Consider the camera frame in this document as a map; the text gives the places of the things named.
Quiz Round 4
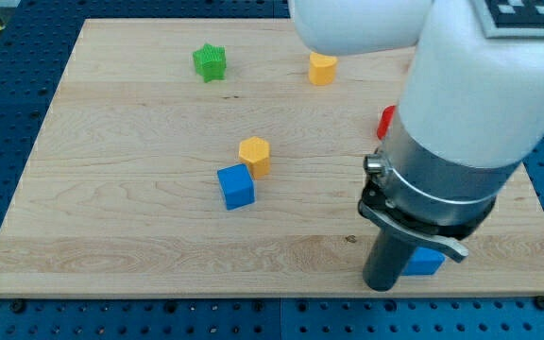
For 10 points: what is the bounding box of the wooden board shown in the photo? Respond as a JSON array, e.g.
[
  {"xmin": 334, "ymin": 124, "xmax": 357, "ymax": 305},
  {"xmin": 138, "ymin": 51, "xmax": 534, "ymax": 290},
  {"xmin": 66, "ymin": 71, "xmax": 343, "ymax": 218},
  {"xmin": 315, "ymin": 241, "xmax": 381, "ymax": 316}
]
[{"xmin": 0, "ymin": 18, "xmax": 544, "ymax": 299}]

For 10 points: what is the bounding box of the black white fiducial tag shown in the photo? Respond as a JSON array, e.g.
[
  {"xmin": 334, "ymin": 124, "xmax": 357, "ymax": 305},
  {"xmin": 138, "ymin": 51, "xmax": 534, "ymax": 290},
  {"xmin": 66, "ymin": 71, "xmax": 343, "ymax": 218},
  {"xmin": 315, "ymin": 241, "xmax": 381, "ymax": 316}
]
[{"xmin": 470, "ymin": 0, "xmax": 544, "ymax": 38}]

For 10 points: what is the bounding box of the yellow heart block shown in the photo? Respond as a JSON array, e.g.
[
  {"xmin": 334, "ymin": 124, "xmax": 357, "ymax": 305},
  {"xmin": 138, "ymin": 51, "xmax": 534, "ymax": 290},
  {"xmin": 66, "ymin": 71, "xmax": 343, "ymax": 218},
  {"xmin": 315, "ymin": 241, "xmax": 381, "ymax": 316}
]
[{"xmin": 308, "ymin": 52, "xmax": 338, "ymax": 86}]

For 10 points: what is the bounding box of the blue triangle block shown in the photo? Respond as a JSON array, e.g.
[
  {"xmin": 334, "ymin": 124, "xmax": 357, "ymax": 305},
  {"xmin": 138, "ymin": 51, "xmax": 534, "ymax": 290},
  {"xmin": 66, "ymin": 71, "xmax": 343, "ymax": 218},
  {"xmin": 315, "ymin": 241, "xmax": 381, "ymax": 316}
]
[{"xmin": 401, "ymin": 247, "xmax": 445, "ymax": 276}]

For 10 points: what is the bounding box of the red block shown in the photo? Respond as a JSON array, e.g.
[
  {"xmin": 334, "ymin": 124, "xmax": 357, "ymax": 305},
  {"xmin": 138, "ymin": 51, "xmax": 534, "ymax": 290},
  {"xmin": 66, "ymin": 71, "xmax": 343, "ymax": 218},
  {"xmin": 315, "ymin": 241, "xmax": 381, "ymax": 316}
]
[{"xmin": 376, "ymin": 105, "xmax": 396, "ymax": 140}]

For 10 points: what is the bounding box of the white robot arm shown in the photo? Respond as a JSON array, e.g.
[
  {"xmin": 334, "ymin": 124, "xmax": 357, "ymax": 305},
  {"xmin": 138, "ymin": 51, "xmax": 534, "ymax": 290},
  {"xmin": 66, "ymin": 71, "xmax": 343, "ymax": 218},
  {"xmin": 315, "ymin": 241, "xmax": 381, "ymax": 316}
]
[{"xmin": 289, "ymin": 0, "xmax": 544, "ymax": 291}]

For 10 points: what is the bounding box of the silver clamp ring mount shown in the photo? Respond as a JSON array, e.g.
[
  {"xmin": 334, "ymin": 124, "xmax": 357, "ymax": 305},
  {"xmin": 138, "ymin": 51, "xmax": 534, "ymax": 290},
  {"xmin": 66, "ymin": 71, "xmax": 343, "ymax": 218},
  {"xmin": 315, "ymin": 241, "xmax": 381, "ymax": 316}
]
[{"xmin": 359, "ymin": 114, "xmax": 519, "ymax": 263}]

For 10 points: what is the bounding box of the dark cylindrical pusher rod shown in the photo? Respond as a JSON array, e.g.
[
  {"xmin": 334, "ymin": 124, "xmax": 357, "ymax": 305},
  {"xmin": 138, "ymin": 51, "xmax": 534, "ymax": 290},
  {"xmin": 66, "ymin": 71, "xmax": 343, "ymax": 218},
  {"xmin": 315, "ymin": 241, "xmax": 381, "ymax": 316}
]
[{"xmin": 363, "ymin": 229, "xmax": 417, "ymax": 291}]

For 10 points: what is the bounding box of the blue cube block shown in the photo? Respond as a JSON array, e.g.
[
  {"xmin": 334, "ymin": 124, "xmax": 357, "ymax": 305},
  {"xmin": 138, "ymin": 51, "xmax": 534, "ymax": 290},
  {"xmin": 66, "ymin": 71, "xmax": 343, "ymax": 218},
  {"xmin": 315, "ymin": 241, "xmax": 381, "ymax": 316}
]
[{"xmin": 217, "ymin": 163, "xmax": 255, "ymax": 211}]

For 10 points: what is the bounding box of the green star block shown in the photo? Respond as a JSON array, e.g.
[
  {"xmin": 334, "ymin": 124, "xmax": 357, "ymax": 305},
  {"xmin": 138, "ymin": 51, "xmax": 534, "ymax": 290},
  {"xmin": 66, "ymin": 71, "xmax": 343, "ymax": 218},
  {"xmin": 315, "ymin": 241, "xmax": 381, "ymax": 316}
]
[{"xmin": 193, "ymin": 43, "xmax": 227, "ymax": 82}]

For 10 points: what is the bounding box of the yellow hexagon block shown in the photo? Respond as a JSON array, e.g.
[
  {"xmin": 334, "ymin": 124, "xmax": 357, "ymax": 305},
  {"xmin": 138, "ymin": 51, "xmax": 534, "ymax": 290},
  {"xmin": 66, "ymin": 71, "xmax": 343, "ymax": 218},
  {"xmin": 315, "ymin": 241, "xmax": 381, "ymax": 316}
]
[{"xmin": 239, "ymin": 136, "xmax": 271, "ymax": 179}]

